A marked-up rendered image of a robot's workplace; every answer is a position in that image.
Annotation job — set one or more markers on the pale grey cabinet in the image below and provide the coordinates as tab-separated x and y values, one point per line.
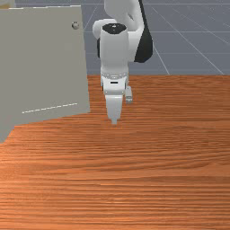
42	66

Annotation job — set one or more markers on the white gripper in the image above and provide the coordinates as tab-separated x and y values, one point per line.
114	101

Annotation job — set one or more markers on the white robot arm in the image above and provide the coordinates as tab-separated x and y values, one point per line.
114	51

